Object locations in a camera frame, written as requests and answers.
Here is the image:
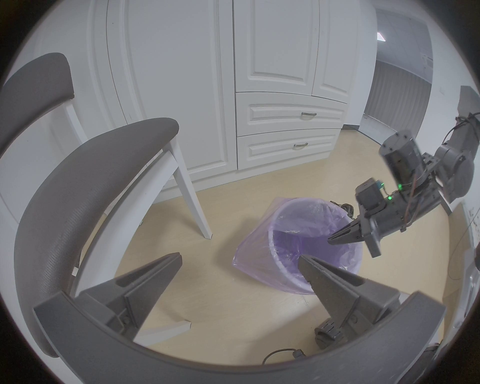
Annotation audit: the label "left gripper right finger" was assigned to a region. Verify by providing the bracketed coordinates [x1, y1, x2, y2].
[298, 254, 402, 338]

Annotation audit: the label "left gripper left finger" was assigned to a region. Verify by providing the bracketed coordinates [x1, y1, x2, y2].
[77, 252, 183, 342]

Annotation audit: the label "black and white wrapper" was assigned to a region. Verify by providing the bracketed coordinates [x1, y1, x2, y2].
[330, 200, 357, 216]

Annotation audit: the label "purple plastic bag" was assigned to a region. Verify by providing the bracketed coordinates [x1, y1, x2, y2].
[232, 197, 364, 295]

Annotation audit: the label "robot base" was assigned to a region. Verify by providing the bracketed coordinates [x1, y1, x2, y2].
[314, 199, 480, 379]

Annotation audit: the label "white trash bin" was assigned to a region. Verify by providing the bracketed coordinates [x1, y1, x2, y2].
[267, 198, 364, 295]

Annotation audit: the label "white chair dark grey pads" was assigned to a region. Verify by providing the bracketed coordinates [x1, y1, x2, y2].
[0, 52, 214, 359]

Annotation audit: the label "grey curtain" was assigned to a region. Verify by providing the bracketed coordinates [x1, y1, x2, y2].
[364, 62, 432, 132]

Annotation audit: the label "white wardrobe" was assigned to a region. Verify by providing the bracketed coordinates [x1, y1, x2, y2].
[87, 0, 377, 205]

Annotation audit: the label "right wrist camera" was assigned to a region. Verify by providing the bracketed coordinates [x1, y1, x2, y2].
[355, 179, 388, 218]

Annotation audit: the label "black cable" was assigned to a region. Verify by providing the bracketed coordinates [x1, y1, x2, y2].
[261, 349, 306, 365]

